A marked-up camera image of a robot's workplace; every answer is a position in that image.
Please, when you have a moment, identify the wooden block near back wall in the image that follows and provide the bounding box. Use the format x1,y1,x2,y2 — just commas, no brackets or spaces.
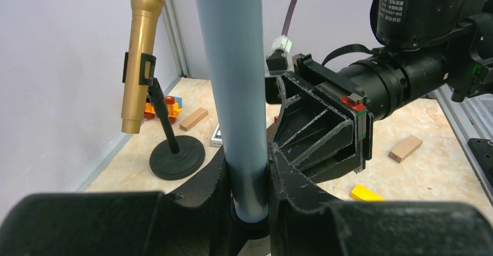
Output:
179,108,209,131

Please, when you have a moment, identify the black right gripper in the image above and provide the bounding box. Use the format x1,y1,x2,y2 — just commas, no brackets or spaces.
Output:
273,54,374,183

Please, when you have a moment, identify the colourful toy block figure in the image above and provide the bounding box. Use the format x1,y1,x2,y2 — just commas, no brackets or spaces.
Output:
144,95,183,125

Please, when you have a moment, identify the blue playing card box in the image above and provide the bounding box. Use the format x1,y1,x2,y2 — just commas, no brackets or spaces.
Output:
210,124,223,147

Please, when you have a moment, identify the wooden block front right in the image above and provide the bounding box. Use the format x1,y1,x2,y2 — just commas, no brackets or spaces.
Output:
388,135,423,163

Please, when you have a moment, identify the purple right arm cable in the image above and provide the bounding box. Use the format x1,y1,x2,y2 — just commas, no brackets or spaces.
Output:
281,0,310,37

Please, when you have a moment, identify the yellow toy brick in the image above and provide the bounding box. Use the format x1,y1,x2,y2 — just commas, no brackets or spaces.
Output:
350,184,385,201

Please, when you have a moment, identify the gold microphone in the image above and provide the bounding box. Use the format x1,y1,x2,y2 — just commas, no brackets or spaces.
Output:
121,0,165,134

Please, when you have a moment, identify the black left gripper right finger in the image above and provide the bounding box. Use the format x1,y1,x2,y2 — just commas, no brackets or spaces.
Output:
268,143,492,255

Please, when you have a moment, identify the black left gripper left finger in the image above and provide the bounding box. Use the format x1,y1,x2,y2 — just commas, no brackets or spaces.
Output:
1,150,245,255

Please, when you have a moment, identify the black stand for gold microphone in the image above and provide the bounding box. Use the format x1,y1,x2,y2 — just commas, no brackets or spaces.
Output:
129,53,205,180

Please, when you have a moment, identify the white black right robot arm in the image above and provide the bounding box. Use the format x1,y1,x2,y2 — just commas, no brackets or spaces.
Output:
265,0,492,183

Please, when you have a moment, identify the light blue music stand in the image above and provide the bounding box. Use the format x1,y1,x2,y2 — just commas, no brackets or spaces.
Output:
196,0,268,223

